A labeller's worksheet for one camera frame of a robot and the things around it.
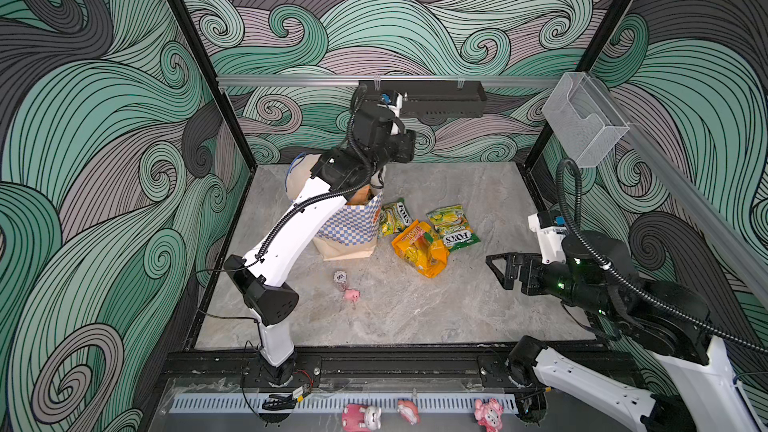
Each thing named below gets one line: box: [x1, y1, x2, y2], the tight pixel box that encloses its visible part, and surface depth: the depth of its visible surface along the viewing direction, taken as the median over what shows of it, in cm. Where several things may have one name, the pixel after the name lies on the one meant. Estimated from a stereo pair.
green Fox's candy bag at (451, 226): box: [426, 204, 481, 252], surface depth 100 cm
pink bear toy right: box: [474, 398, 505, 431], surface depth 67 cm
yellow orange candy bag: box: [392, 220, 450, 279], surface depth 92 cm
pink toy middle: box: [396, 400, 421, 426], surface depth 65 cm
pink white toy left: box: [342, 404, 382, 432], surface depth 64 cm
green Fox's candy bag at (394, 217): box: [379, 198, 414, 236], surface depth 102 cm
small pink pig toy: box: [344, 289, 361, 303], surface depth 86 cm
